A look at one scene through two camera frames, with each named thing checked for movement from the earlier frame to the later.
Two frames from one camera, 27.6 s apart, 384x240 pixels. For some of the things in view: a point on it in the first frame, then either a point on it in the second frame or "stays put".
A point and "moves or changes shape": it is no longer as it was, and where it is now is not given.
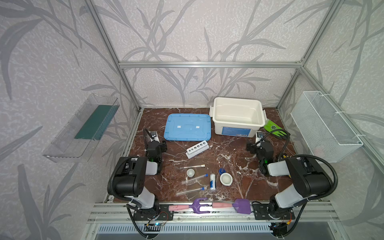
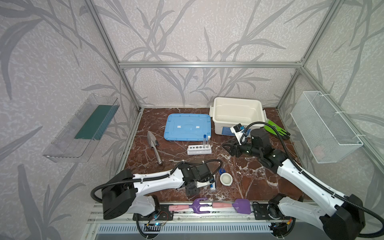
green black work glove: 269,126 stays put
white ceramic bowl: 226,179 stays put
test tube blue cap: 202,188 to 200,184
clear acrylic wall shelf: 78,140 stays put
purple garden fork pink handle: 195,206 stays put
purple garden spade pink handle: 242,205 stays put
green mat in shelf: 95,125 stays put
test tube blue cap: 185,181 moves or changes shape
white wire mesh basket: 326,133 stays put
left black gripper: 154,146 to 193,186
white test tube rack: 196,149 moves or changes shape
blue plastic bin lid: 188,127 stays put
